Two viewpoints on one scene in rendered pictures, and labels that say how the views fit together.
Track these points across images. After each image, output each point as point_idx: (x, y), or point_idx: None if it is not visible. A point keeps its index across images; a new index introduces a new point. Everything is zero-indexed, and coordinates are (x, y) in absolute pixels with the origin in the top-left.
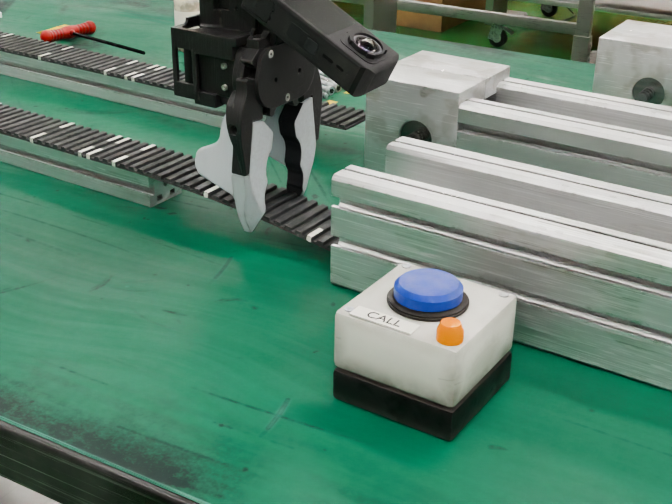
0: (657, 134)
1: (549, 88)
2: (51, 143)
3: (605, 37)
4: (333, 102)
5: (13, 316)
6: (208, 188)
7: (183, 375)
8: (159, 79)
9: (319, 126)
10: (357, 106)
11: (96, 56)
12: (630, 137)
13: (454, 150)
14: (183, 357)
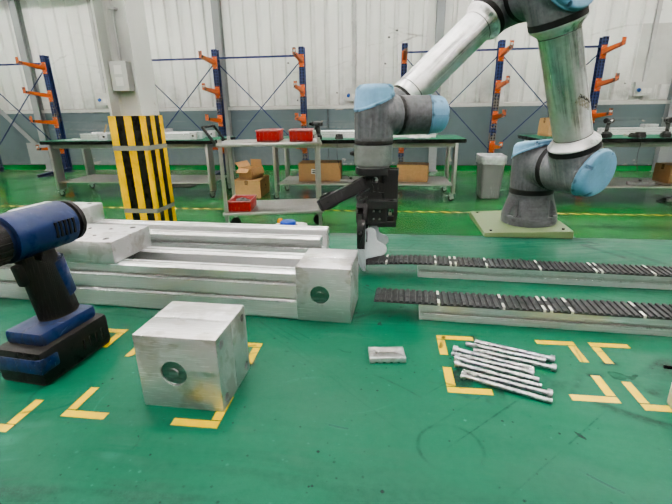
0: (223, 253)
1: (272, 268)
2: (472, 257)
3: (239, 305)
4: (441, 352)
5: (397, 243)
6: (390, 257)
7: (343, 242)
8: (523, 300)
9: (357, 243)
10: (421, 352)
11: (603, 309)
12: (234, 250)
13: (298, 236)
14: (347, 244)
